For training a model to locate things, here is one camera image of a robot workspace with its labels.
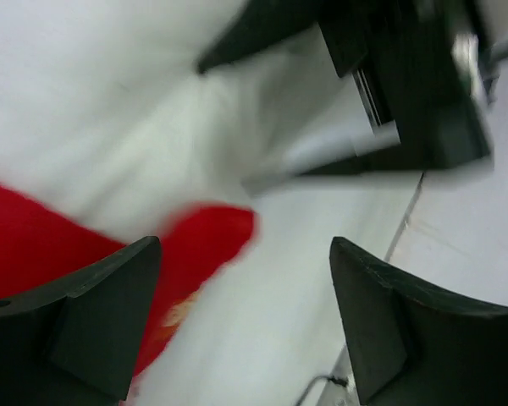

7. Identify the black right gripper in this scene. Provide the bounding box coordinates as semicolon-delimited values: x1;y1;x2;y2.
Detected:
299;1;491;177

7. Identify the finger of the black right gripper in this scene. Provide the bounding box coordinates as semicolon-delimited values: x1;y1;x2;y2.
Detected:
196;0;322;74

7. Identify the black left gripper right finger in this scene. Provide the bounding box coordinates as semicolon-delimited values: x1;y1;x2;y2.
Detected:
329;237;508;406

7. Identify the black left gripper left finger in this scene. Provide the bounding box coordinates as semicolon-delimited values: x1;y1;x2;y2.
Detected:
0;236;162;406

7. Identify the red patterned pillowcase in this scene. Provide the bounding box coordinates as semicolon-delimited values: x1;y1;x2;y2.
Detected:
0;185;257;376

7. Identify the white pillow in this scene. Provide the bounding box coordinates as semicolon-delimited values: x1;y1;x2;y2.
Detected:
0;1;367;405

